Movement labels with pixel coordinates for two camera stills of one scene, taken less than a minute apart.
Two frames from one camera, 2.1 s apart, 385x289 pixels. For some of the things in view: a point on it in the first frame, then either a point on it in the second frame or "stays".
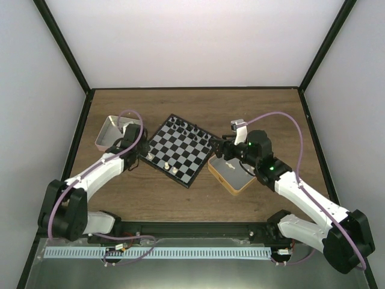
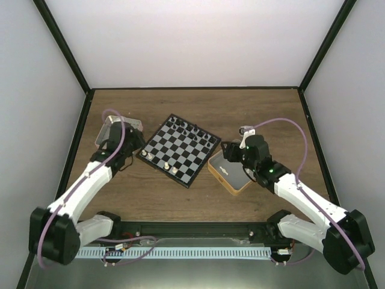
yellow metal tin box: [233, 176] stays
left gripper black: [146, 147] → [139, 136]
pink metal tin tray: [110, 130] stays
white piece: [230, 165] → [224, 170]
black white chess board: [180, 150] stays
